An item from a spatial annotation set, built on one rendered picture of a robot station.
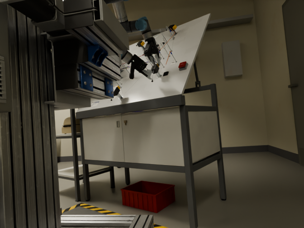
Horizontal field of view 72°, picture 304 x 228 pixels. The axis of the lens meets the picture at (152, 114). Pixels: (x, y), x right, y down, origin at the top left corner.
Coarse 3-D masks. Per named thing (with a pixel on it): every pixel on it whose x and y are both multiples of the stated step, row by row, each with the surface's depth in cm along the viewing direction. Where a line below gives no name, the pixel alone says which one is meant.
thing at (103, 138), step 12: (84, 120) 203; (96, 120) 191; (108, 120) 181; (120, 120) 172; (84, 132) 203; (96, 132) 191; (108, 132) 181; (120, 132) 172; (84, 144) 203; (96, 144) 192; (108, 144) 182; (120, 144) 172; (96, 156) 192; (108, 156) 182; (120, 156) 173
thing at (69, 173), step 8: (72, 112) 207; (72, 120) 207; (72, 128) 207; (56, 136) 226; (64, 136) 217; (72, 136) 207; (80, 136) 212; (72, 144) 207; (72, 168) 249; (80, 168) 245; (96, 168) 237; (104, 168) 237; (112, 168) 241; (64, 176) 217; (72, 176) 208; (80, 176) 212; (112, 176) 240; (112, 184) 239; (80, 200) 205
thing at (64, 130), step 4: (64, 120) 228; (68, 120) 223; (76, 120) 218; (64, 124) 226; (68, 124) 222; (76, 124) 218; (64, 128) 222; (68, 128) 218; (76, 128) 217; (64, 132) 222; (68, 132) 218; (76, 132) 218
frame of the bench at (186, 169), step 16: (80, 128) 207; (96, 160) 193; (208, 160) 157; (128, 176) 248; (192, 176) 135; (224, 176) 180; (192, 192) 133; (224, 192) 177; (192, 208) 133; (192, 224) 133
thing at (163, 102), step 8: (176, 96) 134; (184, 96) 136; (128, 104) 160; (136, 104) 156; (144, 104) 151; (152, 104) 146; (160, 104) 142; (168, 104) 138; (176, 104) 134; (184, 104) 135; (80, 112) 200; (88, 112) 192; (96, 112) 184; (104, 112) 178; (112, 112) 172; (120, 112) 166; (128, 112) 165
